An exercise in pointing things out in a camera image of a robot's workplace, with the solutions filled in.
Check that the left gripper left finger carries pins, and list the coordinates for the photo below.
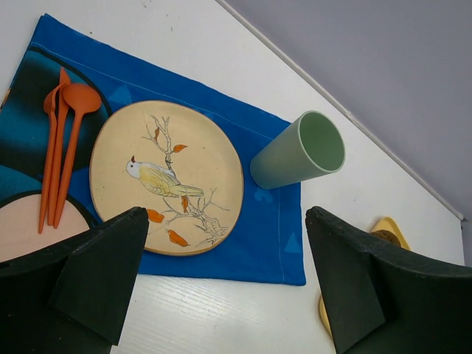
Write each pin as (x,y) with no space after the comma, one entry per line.
(73,296)

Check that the dark brown bread piece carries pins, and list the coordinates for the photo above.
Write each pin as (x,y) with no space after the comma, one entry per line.
(387,236)

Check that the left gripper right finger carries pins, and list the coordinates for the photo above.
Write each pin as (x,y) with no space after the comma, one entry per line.
(381,298)

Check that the orange plastic spoon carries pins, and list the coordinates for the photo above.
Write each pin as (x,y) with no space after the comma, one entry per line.
(82,99)

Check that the yellow square tray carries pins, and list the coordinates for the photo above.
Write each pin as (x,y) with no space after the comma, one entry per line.
(386,223)

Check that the orange plastic knife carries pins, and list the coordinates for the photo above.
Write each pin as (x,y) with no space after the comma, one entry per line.
(63,109)

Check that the beige bird-painted plate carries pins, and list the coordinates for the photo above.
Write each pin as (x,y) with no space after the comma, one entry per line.
(175,163)

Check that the blue patterned placemat cloth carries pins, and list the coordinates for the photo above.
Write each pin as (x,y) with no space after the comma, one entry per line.
(266,243)

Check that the orange plastic fork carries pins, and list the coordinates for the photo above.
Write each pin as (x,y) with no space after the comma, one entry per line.
(49,108)

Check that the green plastic cup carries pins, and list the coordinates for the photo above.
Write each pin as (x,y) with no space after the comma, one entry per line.
(308,148)

